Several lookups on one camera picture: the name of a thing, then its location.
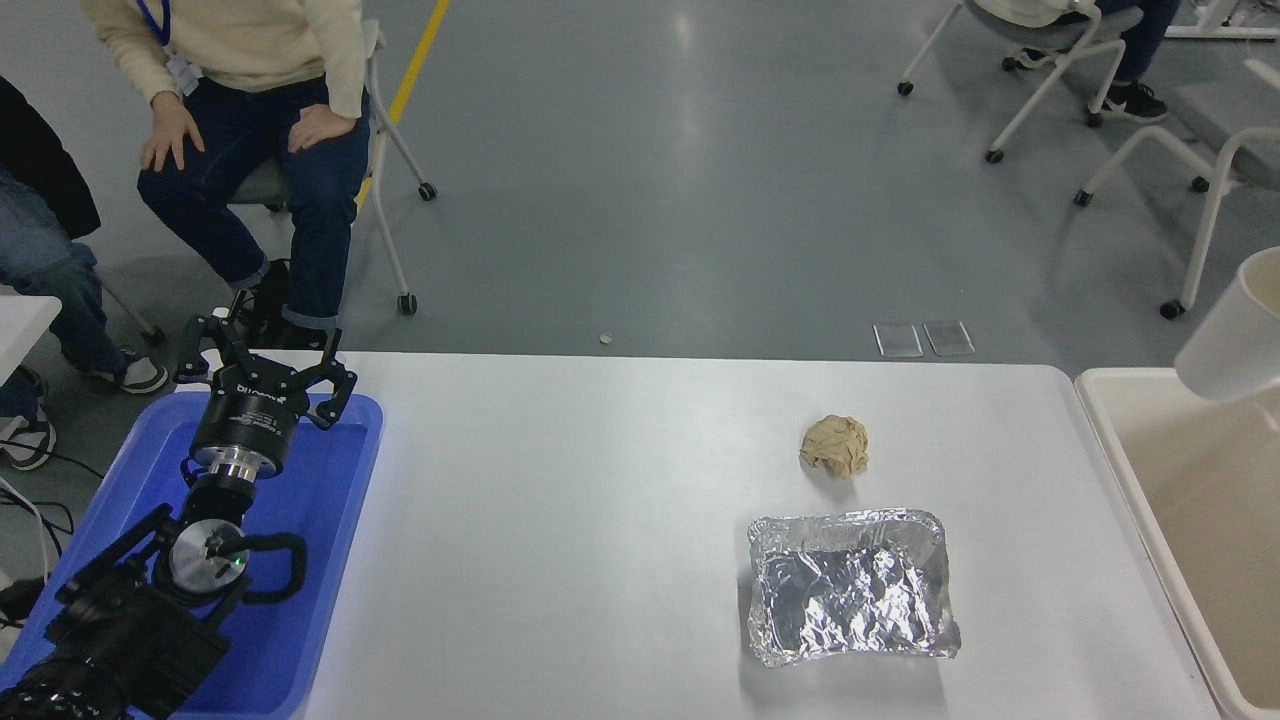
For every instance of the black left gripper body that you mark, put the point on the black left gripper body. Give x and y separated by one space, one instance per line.
245 418

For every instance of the white paper cup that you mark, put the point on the white paper cup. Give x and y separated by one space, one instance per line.
1235 340

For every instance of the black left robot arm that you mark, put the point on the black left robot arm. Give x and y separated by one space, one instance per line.
130 630

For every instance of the person's right hand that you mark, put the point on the person's right hand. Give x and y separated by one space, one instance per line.
172 130

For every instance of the person's left hand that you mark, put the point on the person's left hand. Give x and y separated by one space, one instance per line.
320 123

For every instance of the blue plastic tray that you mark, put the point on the blue plastic tray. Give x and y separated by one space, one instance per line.
320 480

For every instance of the grey wheeled chair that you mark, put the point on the grey wheeled chair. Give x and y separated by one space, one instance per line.
258 187

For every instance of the person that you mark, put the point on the person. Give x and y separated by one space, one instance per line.
1150 30
45 250

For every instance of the white side table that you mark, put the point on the white side table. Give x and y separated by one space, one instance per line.
20 330

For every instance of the white ID badge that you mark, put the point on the white ID badge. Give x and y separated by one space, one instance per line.
183 74

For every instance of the crumpled tan paper ball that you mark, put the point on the crumpled tan paper ball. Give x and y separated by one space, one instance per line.
835 445

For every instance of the crinkled foil tray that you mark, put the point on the crinkled foil tray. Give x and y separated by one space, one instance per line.
850 590

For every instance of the clear floor plate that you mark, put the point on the clear floor plate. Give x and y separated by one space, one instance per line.
948 338
897 340

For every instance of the large pale bin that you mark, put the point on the large pale bin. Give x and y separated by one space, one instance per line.
1200 520

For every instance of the white furniture base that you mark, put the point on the white furniture base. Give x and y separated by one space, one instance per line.
1220 30

